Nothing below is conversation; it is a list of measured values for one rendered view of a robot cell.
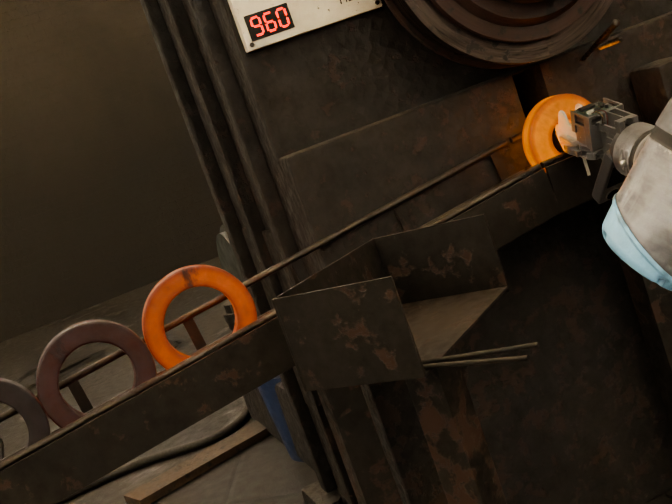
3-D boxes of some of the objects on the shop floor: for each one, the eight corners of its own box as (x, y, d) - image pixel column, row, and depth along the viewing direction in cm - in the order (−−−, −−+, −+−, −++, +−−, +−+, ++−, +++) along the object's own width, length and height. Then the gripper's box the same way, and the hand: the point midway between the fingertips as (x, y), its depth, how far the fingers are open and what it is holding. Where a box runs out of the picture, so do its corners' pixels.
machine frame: (305, 510, 261) (37, -202, 234) (660, 341, 290) (459, -309, 263) (419, 623, 192) (57, -370, 164) (870, 386, 221) (627, -490, 194)
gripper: (652, 110, 170) (574, 83, 188) (606, 128, 167) (531, 100, 186) (657, 158, 174) (580, 128, 192) (612, 178, 171) (538, 145, 189)
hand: (562, 131), depth 189 cm, fingers closed
